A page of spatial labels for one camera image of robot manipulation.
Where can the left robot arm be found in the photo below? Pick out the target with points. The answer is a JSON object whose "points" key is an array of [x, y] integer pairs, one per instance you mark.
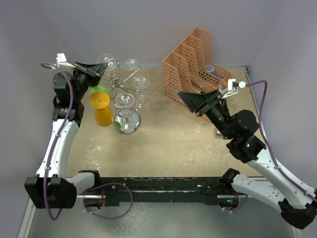
{"points": [[50, 188]]}

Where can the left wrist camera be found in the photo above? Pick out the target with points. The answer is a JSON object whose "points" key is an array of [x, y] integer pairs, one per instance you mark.
{"points": [[61, 62]]}

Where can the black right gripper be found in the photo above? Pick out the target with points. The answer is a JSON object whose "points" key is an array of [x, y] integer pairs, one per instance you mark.
{"points": [[200, 102]]}

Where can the white card box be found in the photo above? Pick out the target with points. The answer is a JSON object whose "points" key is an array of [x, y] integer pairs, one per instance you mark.
{"points": [[218, 134]]}

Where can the orange plastic goblet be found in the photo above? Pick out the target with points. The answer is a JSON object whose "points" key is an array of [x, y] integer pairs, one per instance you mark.
{"points": [[103, 113]]}

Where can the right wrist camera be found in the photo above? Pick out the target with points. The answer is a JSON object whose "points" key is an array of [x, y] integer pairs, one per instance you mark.
{"points": [[232, 88]]}

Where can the silver wire wine glass rack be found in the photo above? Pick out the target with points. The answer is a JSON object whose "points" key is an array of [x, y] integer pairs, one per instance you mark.
{"points": [[117, 84]]}

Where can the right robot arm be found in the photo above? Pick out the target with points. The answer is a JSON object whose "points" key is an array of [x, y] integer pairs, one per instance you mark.
{"points": [[295, 201]]}

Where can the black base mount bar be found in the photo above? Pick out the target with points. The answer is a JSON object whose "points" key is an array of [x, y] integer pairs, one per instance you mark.
{"points": [[206, 190]]}

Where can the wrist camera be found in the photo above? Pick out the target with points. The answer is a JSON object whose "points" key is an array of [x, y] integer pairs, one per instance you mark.
{"points": [[61, 62], [232, 88]]}

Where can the green plastic goblet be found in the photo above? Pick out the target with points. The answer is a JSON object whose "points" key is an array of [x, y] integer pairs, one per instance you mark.
{"points": [[98, 88]]}

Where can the pink tinted wine glass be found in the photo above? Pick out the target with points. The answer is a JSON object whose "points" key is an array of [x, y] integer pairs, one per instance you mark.
{"points": [[131, 64]]}

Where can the orange plastic file organizer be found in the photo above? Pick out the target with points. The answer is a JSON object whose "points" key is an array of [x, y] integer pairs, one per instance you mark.
{"points": [[190, 67]]}

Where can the clear wine glass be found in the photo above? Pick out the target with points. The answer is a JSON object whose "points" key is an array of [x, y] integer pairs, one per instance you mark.
{"points": [[141, 83], [127, 120], [109, 59]]}

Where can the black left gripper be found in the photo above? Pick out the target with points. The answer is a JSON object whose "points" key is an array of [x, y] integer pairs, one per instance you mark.
{"points": [[94, 72]]}

